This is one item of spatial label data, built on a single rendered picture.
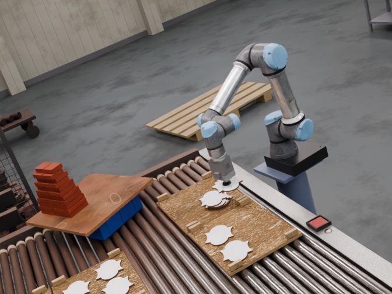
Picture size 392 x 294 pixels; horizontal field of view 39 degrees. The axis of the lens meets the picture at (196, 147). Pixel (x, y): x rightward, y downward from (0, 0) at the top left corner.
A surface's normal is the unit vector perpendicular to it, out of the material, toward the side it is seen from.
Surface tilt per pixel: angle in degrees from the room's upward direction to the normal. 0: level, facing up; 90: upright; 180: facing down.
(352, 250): 0
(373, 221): 0
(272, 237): 0
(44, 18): 90
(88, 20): 90
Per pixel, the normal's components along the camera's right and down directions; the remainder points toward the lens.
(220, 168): -0.66, 0.47
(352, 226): -0.29, -0.88
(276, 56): 0.56, 0.05
